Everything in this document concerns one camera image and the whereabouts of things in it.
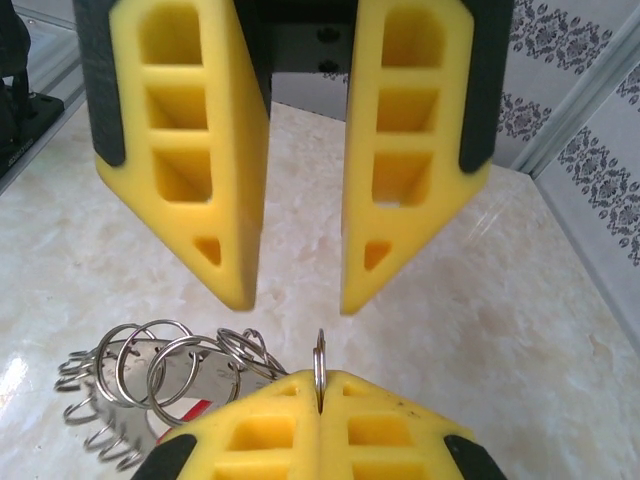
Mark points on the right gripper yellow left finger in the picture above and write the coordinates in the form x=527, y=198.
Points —
x=300, y=450

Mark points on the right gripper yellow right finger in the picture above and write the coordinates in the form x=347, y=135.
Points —
x=335, y=450

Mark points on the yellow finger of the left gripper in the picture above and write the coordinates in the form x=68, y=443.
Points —
x=230, y=200
x=360, y=200

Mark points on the red key tag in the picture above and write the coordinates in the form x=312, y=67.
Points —
x=192, y=412

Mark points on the silver disc with key rings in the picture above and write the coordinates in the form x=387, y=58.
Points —
x=200, y=380

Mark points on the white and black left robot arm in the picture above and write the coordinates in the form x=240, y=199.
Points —
x=12, y=50

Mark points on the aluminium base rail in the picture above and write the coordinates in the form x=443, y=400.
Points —
x=74, y=107

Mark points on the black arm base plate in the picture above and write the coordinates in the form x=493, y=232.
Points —
x=35, y=120

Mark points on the aluminium frame post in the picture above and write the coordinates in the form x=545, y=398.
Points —
x=575, y=111

